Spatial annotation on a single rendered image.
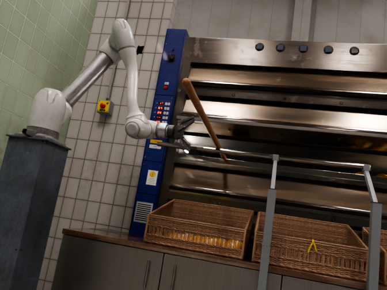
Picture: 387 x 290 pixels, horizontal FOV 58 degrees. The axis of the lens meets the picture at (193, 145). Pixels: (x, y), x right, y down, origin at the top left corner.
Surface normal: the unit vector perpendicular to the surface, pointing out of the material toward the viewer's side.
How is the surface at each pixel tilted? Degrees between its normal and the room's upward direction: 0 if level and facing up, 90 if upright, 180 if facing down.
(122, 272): 90
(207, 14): 90
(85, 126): 90
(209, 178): 70
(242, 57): 90
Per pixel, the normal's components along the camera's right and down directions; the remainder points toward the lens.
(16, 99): 0.97, 0.11
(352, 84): -0.14, -0.54
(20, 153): -0.19, -0.22
